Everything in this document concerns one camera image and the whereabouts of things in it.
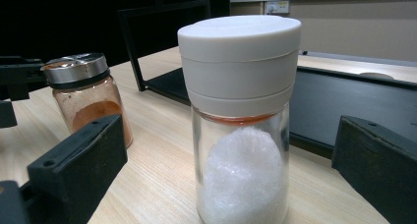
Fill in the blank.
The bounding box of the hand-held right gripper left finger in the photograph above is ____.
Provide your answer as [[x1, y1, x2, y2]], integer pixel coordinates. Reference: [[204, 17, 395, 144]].
[[19, 114, 129, 224]]

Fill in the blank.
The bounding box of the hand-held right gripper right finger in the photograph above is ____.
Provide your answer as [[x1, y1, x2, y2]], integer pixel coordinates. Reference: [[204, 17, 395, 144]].
[[331, 115, 417, 224]]

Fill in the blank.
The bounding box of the spice jar with metal lid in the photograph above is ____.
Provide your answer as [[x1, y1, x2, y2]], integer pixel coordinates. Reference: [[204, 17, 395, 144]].
[[40, 52, 135, 149]]

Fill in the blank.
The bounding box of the black metal shelf rack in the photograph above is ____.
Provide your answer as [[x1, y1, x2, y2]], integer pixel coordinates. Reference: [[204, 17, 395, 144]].
[[117, 0, 417, 159]]

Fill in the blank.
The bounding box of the glass jar with white lid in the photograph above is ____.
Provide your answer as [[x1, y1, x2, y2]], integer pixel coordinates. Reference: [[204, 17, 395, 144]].
[[177, 15, 303, 224]]

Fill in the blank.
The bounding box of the grey table grommet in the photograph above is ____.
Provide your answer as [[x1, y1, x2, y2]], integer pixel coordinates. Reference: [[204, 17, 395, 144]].
[[358, 72, 394, 81]]

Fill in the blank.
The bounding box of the white wall socket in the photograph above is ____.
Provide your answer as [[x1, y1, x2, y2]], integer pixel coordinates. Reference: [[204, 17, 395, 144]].
[[264, 0, 291, 16]]

